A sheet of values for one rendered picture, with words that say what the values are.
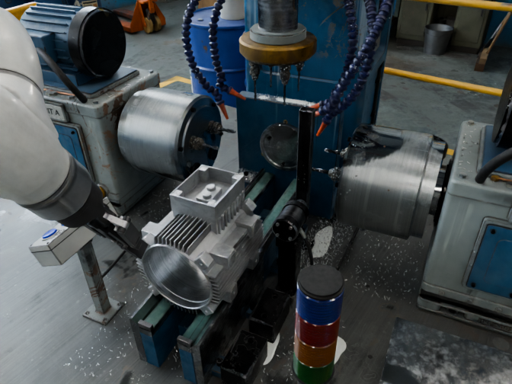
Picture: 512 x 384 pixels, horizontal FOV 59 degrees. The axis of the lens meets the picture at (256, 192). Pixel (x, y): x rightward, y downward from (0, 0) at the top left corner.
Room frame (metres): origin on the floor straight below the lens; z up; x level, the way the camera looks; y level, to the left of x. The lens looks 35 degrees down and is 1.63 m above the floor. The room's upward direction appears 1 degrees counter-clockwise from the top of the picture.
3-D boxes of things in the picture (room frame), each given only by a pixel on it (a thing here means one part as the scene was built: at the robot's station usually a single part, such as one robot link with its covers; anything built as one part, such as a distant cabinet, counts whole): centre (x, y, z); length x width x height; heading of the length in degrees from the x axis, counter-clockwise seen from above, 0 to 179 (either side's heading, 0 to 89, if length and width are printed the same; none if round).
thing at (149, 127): (1.17, 0.28, 1.04); 0.37 x 0.25 x 0.25; 65
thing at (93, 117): (1.27, 0.50, 0.99); 0.35 x 0.31 x 0.37; 65
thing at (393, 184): (0.87, -0.34, 1.04); 0.41 x 0.25 x 0.25; 65
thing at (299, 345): (0.40, -0.08, 1.10); 0.06 x 0.06 x 0.04
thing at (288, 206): (0.92, -0.19, 0.92); 0.45 x 0.13 x 0.24; 155
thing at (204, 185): (0.73, 0.09, 1.11); 0.12 x 0.11 x 0.07; 154
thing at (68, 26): (1.26, 0.55, 1.16); 0.33 x 0.26 x 0.42; 65
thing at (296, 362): (0.40, -0.08, 1.05); 0.06 x 0.06 x 0.04
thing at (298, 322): (0.40, -0.08, 1.14); 0.06 x 0.06 x 0.04
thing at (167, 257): (0.70, 0.11, 1.01); 0.20 x 0.19 x 0.19; 154
